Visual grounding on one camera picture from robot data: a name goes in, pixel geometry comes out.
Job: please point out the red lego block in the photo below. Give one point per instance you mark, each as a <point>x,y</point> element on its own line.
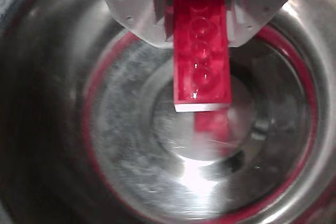
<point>202,51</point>

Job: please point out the stainless steel bowl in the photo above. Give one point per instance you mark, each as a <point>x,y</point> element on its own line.
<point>105,129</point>

